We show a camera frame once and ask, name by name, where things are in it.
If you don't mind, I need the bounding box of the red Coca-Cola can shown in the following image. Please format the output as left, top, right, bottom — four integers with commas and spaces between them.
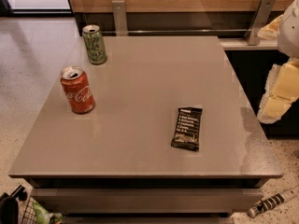
60, 66, 95, 114

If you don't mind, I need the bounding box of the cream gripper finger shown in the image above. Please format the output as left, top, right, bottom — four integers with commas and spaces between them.
257, 15, 282, 40
257, 59, 299, 124

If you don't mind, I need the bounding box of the metal bracket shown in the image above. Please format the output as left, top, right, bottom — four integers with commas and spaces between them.
244, 0, 276, 46
112, 0, 128, 36

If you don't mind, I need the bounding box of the striped black white tube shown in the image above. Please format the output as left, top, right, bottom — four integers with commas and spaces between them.
248, 187, 298, 218

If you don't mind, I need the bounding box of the right metal bracket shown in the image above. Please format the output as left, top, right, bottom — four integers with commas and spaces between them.
244, 0, 276, 46

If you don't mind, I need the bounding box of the left metal bracket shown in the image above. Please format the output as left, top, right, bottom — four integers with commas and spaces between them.
112, 0, 128, 36

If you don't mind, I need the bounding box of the black snack bar wrapper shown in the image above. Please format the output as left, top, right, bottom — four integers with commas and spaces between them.
171, 107, 203, 151

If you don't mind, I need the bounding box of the grey table drawer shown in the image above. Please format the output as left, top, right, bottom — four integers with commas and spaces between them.
32, 189, 263, 214

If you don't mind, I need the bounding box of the black wire basket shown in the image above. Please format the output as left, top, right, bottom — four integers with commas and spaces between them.
0, 185, 36, 224

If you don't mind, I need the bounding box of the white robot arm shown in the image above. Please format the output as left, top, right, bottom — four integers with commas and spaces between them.
257, 0, 299, 124

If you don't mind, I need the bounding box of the green bag in basket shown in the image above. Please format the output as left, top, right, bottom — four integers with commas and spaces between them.
32, 203, 63, 224

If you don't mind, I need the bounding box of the green soda can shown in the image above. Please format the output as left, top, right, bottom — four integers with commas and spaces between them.
82, 24, 107, 64

